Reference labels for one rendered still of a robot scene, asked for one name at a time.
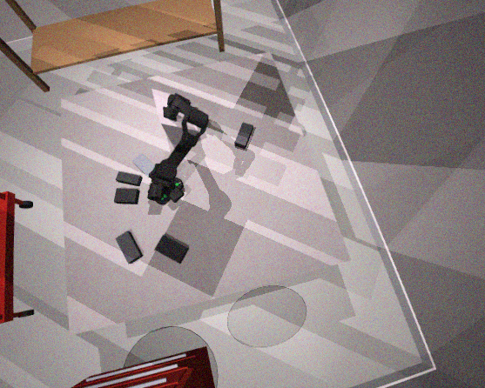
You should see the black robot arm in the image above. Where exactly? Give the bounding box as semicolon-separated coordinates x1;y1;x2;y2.
147;93;209;201

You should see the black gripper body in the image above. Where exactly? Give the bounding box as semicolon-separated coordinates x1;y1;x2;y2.
149;171;185;203

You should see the dark grey controller unit with green rocker switches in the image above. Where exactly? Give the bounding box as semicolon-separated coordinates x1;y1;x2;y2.
156;177;184;205

